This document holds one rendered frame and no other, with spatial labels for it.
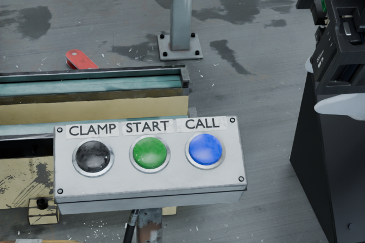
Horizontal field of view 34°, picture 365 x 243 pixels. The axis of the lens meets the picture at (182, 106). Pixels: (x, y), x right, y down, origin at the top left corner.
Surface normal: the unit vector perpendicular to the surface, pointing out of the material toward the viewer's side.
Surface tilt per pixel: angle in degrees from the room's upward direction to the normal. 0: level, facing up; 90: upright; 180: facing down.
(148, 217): 90
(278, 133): 0
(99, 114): 90
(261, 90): 0
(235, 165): 24
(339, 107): 116
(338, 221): 45
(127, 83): 0
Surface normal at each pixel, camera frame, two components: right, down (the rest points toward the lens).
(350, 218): 0.16, -0.10
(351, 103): 0.10, 0.91
